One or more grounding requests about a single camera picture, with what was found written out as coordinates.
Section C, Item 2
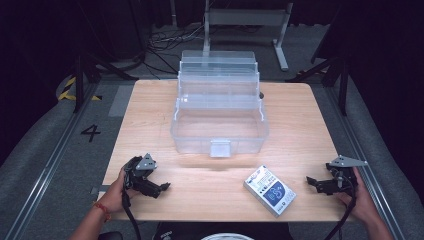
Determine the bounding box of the person's left hand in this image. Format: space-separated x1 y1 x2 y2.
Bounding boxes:
102 167 140 215

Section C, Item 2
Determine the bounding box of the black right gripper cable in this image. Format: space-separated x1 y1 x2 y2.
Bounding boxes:
322 171 358 240

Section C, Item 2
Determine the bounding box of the person's right hand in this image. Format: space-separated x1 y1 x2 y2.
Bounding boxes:
337 166 380 225

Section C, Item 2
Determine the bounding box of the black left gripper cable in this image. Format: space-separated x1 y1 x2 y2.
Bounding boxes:
121 166 143 240

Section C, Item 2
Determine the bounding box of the white round object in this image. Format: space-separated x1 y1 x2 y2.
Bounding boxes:
201 232 255 240

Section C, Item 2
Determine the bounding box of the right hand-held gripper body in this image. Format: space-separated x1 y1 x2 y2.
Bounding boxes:
325 154 369 196

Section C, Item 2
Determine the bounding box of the yellow black floor tape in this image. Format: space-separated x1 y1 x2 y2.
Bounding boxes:
57 76 103 102

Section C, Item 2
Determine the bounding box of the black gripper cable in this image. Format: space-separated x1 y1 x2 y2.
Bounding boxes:
121 166 143 240
322 171 358 240

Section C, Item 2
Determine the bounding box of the red bracelet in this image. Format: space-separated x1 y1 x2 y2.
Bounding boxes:
92 201 113 223

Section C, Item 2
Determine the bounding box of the grey metal stand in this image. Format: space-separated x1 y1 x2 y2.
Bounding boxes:
201 0 295 72

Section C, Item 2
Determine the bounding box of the black stand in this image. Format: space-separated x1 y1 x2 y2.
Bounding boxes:
285 56 350 117
73 52 140 114

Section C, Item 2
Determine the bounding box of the clear plastic storage box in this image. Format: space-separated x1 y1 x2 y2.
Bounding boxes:
170 49 270 159

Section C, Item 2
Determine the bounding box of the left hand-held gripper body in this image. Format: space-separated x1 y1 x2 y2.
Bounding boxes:
123 153 161 198

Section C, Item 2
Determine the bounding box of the bundle of floor cables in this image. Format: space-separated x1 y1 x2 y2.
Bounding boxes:
145 24 205 81

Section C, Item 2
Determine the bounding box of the white box with blue label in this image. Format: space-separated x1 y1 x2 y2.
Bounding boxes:
242 164 297 219

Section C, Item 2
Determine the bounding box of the person's dark clothing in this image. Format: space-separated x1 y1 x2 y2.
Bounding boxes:
152 221 295 240

